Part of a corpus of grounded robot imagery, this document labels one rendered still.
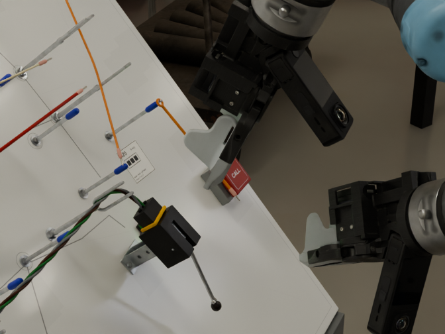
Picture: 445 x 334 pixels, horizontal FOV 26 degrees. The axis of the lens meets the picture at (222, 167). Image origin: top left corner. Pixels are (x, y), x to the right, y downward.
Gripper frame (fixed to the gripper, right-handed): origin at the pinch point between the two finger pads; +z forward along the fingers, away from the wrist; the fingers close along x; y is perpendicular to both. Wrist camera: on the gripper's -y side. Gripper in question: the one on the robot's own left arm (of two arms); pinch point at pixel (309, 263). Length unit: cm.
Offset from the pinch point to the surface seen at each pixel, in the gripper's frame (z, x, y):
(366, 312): 134, -129, 0
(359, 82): 232, -226, 110
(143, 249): 16.3, 13.1, 3.7
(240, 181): 24.3, -8.2, 14.8
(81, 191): 19.6, 19.6, 11.4
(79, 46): 26.6, 15.7, 33.2
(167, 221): 10.9, 12.6, 6.5
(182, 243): 10.7, 10.8, 3.7
